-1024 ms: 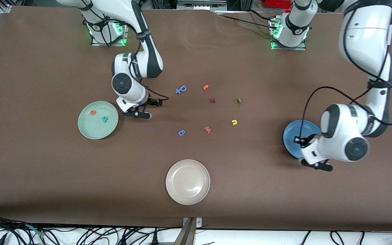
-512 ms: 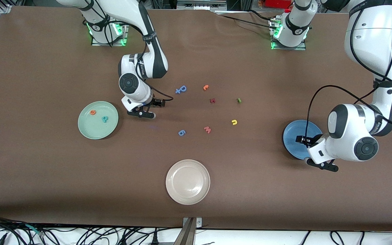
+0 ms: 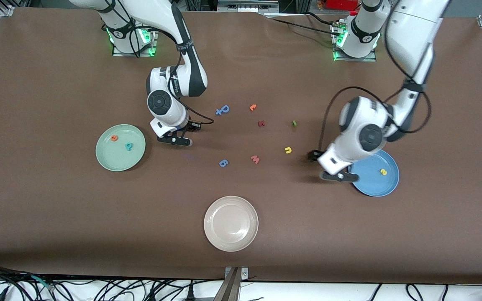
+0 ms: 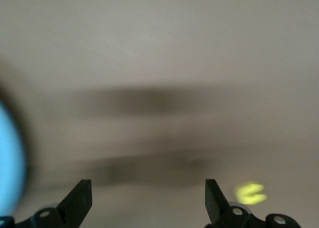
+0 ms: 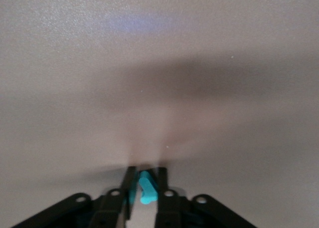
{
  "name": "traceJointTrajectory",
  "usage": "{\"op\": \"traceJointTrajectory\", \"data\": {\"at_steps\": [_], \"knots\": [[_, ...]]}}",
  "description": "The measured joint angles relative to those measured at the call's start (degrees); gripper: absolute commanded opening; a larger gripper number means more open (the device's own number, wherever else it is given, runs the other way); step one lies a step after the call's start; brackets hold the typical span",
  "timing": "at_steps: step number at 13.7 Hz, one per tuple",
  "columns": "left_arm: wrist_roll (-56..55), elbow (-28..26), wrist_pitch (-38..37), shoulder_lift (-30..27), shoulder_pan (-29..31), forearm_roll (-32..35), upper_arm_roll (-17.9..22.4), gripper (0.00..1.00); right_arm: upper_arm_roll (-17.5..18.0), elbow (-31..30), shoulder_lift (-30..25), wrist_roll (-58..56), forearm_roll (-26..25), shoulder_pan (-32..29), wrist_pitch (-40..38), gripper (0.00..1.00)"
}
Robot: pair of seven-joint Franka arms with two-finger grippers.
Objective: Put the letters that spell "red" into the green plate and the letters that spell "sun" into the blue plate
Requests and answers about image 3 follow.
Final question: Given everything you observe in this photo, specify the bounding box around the black cable tangle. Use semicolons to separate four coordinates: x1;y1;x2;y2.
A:
0;263;225;301

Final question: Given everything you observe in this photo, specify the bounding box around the mint green plate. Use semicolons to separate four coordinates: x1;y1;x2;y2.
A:
95;124;146;172

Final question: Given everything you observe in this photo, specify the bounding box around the black cable on table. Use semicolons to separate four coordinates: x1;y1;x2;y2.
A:
264;12;338;35

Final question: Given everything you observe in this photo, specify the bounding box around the brown table cover mat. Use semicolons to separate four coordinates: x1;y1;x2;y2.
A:
0;6;482;286

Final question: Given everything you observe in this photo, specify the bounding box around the blue plate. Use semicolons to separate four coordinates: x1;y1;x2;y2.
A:
349;150;400;197

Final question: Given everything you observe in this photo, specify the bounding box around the dark metal beam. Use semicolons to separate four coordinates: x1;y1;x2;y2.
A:
213;268;242;301

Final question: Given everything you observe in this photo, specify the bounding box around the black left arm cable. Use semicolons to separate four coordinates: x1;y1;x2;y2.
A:
319;0;432;153

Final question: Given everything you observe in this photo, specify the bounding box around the metal clamp bracket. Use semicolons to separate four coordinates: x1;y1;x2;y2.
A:
224;267;249;281

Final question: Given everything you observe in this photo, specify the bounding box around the beige plate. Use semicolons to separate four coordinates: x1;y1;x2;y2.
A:
203;196;259;252

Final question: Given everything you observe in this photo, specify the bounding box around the grey equipment box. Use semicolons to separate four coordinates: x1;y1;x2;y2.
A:
218;0;279;13

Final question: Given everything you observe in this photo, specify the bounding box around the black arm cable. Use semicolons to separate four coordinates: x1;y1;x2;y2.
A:
99;0;215;126
319;0;432;153

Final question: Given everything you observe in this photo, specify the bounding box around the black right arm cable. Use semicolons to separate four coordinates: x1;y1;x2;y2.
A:
99;0;215;126

